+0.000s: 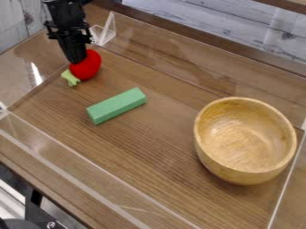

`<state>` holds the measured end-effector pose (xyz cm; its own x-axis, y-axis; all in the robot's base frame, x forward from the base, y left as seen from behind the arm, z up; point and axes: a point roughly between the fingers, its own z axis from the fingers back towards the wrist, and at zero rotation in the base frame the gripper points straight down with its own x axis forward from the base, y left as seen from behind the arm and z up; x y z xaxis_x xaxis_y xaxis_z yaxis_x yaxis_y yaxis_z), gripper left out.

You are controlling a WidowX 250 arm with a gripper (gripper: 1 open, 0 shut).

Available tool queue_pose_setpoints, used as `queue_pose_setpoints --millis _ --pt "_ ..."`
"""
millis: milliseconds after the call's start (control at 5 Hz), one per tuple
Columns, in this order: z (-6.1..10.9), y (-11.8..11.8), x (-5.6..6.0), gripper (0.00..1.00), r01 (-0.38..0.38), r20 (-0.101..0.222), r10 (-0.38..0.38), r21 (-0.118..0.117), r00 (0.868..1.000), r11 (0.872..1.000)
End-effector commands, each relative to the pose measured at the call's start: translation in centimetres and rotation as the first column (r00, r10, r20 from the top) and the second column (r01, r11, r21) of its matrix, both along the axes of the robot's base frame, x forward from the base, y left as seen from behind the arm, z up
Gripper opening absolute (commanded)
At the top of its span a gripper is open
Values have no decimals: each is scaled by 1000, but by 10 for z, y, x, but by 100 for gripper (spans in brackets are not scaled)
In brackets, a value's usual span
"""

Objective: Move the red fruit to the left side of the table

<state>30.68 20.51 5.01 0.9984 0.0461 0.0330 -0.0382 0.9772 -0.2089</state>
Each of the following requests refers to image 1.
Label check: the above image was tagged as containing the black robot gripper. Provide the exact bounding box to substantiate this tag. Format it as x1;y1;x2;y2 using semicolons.
44;9;92;64

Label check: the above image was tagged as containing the red plush strawberry toy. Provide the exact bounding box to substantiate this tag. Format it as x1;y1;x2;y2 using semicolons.
62;49;102;87

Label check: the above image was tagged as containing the light wooden bowl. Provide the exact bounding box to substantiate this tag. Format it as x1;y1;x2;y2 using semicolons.
193;97;298;185

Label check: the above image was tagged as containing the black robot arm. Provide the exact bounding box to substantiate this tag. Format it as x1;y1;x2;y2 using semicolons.
43;0;92;64

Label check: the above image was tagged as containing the green foam block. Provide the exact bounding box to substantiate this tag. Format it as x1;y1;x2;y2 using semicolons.
86;88;147;125

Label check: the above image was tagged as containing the clear acrylic tray wall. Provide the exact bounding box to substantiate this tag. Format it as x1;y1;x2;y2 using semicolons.
0;103;201;229

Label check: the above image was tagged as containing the black table leg bracket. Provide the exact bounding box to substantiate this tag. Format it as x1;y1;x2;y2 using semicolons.
26;190;67;229

